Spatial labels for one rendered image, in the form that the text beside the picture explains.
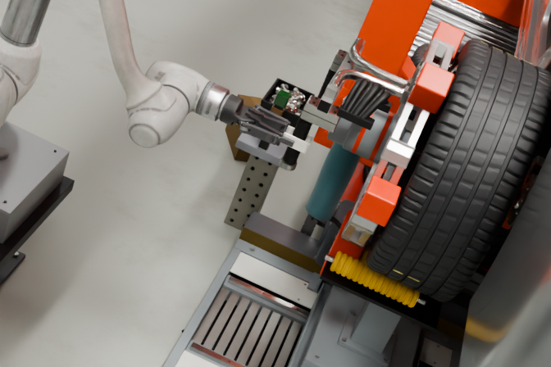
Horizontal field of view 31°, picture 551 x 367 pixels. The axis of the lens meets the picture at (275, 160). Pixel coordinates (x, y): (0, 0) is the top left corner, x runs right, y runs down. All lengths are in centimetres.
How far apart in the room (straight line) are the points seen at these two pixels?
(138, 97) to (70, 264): 95
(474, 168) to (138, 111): 79
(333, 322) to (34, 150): 100
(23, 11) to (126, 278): 94
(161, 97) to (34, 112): 152
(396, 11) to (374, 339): 96
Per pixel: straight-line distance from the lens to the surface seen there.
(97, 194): 347
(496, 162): 230
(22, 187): 272
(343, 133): 255
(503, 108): 235
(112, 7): 238
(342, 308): 301
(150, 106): 232
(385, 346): 294
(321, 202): 282
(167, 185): 362
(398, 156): 232
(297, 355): 290
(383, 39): 296
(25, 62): 276
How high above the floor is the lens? 201
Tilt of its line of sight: 30 degrees down
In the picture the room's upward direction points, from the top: 22 degrees clockwise
